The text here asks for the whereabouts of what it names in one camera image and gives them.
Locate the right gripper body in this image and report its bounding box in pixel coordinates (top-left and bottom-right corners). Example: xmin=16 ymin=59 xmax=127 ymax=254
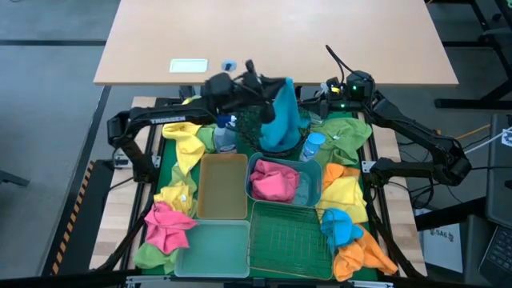
xmin=318 ymin=76 xmax=348 ymax=119

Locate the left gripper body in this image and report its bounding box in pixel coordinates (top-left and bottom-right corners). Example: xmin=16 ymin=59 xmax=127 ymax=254
xmin=234 ymin=70 xmax=279 ymax=110

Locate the blue microfiber towel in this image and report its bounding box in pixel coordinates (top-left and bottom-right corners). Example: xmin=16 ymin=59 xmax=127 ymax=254
xmin=258 ymin=77 xmax=302 ymax=153
xmin=319 ymin=207 xmax=365 ymax=251

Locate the orange microfiber towel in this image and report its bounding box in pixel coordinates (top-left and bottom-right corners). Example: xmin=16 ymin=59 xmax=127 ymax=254
xmin=332 ymin=223 xmax=400 ymax=282
xmin=322 ymin=162 xmax=361 ymax=191

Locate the pink microfiber towel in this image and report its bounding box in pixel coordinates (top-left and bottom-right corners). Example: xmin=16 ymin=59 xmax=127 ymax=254
xmin=250 ymin=158 xmax=300 ymax=203
xmin=143 ymin=202 xmax=199 ymax=256

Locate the clear bottle light-blue cap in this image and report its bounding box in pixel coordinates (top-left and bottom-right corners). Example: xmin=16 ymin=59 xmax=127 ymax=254
xmin=298 ymin=132 xmax=327 ymax=163

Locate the beige wooden desk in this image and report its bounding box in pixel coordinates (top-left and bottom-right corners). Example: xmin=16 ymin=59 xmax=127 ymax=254
xmin=93 ymin=0 xmax=459 ymax=87

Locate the blue-head spray bottle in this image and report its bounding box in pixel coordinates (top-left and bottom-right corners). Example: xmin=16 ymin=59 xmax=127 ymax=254
xmin=213 ymin=114 xmax=239 ymax=155

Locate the teal plastic basket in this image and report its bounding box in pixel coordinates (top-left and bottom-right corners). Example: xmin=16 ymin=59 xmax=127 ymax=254
xmin=244 ymin=151 xmax=323 ymax=208

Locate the white rectangular desk plate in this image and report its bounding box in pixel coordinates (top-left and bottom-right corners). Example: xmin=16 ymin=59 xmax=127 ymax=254
xmin=169 ymin=58 xmax=210 ymax=74

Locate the tan plastic basket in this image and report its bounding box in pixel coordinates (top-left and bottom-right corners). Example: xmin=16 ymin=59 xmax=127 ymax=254
xmin=196 ymin=153 xmax=249 ymax=220

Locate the pale mint plastic basket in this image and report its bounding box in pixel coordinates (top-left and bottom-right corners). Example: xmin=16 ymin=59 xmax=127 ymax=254
xmin=174 ymin=219 xmax=251 ymax=278

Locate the black floor bar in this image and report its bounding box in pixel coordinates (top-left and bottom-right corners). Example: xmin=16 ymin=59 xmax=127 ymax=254
xmin=414 ymin=197 xmax=487 ymax=232

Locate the dark grey cabinet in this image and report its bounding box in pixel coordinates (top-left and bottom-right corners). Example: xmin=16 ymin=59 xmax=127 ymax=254
xmin=485 ymin=113 xmax=512 ymax=230

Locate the white printed box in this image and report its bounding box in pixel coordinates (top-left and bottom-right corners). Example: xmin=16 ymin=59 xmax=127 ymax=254
xmin=422 ymin=221 xmax=466 ymax=275

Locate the black yellow striped strip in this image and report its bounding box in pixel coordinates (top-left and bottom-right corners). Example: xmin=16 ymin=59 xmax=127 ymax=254
xmin=50 ymin=159 xmax=95 ymax=277

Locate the black keyboard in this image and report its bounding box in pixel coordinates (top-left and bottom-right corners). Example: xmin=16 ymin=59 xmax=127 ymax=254
xmin=478 ymin=224 xmax=512 ymax=287

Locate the black chair foot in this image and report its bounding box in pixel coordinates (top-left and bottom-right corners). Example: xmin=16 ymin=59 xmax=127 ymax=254
xmin=0 ymin=169 xmax=31 ymax=188

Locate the black round wire basket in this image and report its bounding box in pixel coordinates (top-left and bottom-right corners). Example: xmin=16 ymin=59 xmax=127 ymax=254
xmin=235 ymin=104 xmax=314 ymax=158

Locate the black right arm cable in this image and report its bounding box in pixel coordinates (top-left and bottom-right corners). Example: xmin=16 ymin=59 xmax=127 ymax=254
xmin=324 ymin=43 xmax=348 ymax=79

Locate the green wire basket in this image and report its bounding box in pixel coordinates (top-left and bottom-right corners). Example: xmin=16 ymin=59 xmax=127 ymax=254
xmin=246 ymin=199 xmax=336 ymax=281

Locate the black table leg frame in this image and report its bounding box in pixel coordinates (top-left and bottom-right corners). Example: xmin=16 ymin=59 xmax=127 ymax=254
xmin=434 ymin=0 xmax=512 ymax=111

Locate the yellow cable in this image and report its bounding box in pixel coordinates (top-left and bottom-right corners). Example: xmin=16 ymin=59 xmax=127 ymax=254
xmin=455 ymin=123 xmax=491 ymax=141

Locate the white cable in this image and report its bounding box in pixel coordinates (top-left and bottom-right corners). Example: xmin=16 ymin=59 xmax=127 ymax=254
xmin=463 ymin=126 xmax=512 ymax=155

